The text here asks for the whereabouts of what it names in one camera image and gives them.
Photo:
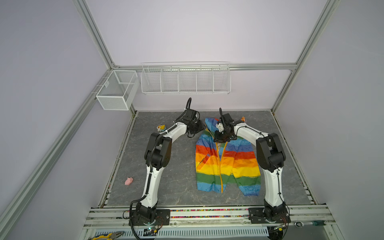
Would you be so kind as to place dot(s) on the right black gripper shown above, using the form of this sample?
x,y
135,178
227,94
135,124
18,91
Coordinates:
x,y
217,138

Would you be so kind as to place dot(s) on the white slotted cable duct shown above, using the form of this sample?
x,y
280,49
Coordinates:
x,y
205,233

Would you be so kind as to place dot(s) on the white mesh box basket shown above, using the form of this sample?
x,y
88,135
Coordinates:
x,y
118,90

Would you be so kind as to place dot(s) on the yellow white small toy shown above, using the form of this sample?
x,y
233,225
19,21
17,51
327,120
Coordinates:
x,y
161,128

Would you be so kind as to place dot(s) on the yellow handled pliers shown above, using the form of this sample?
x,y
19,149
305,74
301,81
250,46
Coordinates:
x,y
109,236

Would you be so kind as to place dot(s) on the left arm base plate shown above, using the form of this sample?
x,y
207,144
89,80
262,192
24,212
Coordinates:
x,y
144,217

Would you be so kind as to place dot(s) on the green handled ratchet tool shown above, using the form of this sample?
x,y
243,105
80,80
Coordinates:
x,y
300,224

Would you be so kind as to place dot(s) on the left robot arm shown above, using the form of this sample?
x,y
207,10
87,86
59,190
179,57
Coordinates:
x,y
157,157

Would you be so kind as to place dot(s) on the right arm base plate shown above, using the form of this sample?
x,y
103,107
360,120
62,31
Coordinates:
x,y
269,215

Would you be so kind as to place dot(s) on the pink small toy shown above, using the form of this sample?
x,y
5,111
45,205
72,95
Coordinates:
x,y
128,181

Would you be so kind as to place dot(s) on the rainbow striped jacket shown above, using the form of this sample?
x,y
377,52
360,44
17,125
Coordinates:
x,y
219,164

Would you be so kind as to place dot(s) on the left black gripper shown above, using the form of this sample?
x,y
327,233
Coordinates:
x,y
201,127

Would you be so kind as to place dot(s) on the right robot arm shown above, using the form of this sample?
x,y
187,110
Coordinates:
x,y
270,157

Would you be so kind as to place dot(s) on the white wire shelf basket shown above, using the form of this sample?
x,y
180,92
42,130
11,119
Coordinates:
x,y
186,78

